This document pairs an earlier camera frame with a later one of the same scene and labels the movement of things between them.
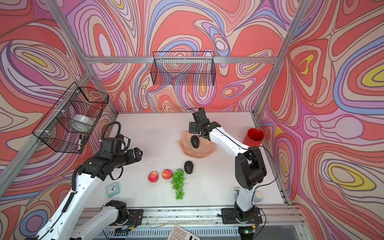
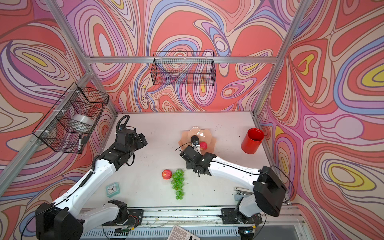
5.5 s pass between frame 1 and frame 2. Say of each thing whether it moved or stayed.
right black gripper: moved
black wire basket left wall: stayed
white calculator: stayed
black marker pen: stayed
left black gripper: moved
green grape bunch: stayed
